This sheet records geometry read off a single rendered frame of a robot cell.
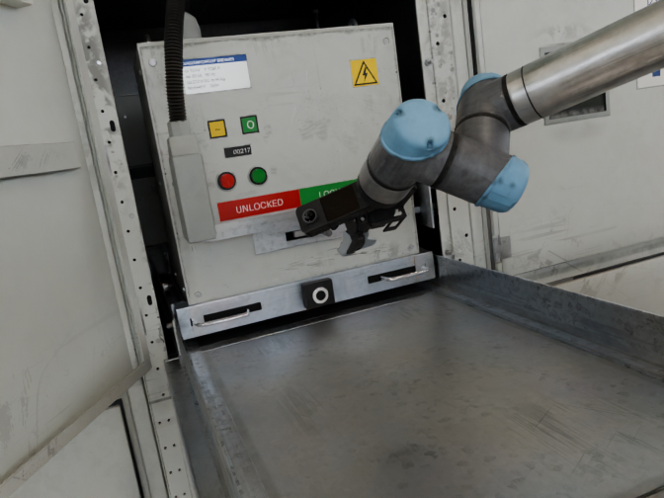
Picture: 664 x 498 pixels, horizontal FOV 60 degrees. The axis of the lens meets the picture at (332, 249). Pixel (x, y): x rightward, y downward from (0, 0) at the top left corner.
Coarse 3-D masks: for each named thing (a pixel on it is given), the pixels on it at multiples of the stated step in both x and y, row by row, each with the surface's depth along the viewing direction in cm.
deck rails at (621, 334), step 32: (448, 288) 119; (480, 288) 108; (512, 288) 99; (544, 288) 91; (512, 320) 96; (544, 320) 93; (576, 320) 86; (608, 320) 80; (640, 320) 75; (608, 352) 79; (640, 352) 76; (192, 384) 87; (224, 416) 76; (224, 448) 55; (224, 480) 61; (256, 480) 60
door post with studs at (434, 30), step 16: (416, 0) 110; (432, 0) 111; (416, 16) 115; (432, 16) 111; (448, 16) 112; (432, 32) 111; (448, 32) 113; (432, 48) 112; (448, 48) 113; (432, 64) 113; (448, 64) 114; (432, 80) 113; (448, 80) 114; (432, 96) 114; (448, 96) 115; (448, 112) 115; (448, 208) 118; (464, 208) 119; (448, 224) 119; (464, 224) 120; (448, 240) 119; (464, 240) 120; (448, 256) 120; (464, 256) 121
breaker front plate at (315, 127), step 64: (256, 64) 105; (320, 64) 109; (384, 64) 114; (192, 128) 102; (320, 128) 111; (256, 192) 108; (192, 256) 105; (256, 256) 110; (320, 256) 114; (384, 256) 119
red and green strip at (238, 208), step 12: (288, 192) 110; (300, 192) 111; (312, 192) 112; (324, 192) 113; (228, 204) 106; (240, 204) 107; (252, 204) 108; (264, 204) 109; (276, 204) 109; (288, 204) 110; (300, 204) 111; (228, 216) 107; (240, 216) 107
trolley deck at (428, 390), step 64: (384, 320) 106; (448, 320) 101; (256, 384) 86; (320, 384) 82; (384, 384) 80; (448, 384) 77; (512, 384) 74; (576, 384) 72; (640, 384) 69; (192, 448) 70; (256, 448) 68; (320, 448) 66; (384, 448) 64; (448, 448) 62; (512, 448) 60; (576, 448) 59; (640, 448) 57
